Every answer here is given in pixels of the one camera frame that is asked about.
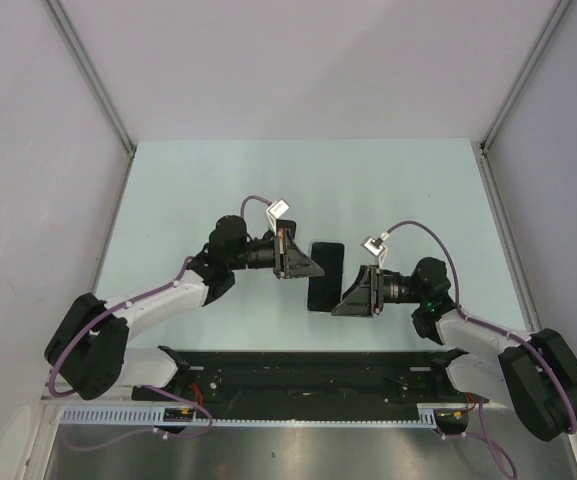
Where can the white slotted cable duct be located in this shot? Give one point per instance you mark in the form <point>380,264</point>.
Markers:
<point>421,417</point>

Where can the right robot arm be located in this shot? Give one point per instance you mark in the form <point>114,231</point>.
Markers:
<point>437,318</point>

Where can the right aluminium side rail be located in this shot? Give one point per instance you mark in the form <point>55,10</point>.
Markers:
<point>517,272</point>

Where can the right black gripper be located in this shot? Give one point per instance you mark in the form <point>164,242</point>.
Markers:
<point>366,297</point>

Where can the left aluminium frame post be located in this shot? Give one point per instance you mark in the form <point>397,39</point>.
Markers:
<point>73,42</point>

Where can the aluminium frame post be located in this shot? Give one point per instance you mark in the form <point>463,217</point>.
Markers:
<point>73,42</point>
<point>528,68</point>

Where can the black smartphone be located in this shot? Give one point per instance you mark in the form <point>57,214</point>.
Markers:
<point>324,292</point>

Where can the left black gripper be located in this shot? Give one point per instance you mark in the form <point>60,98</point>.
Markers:
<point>290,262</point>

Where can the right aluminium frame post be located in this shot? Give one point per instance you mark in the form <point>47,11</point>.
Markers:
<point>528,68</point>

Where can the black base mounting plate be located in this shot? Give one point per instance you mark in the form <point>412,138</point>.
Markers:
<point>329,402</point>

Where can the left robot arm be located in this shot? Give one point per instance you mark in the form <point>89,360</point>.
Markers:
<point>89,350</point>

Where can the front aluminium frame rail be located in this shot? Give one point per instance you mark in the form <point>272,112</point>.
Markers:
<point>513,381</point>

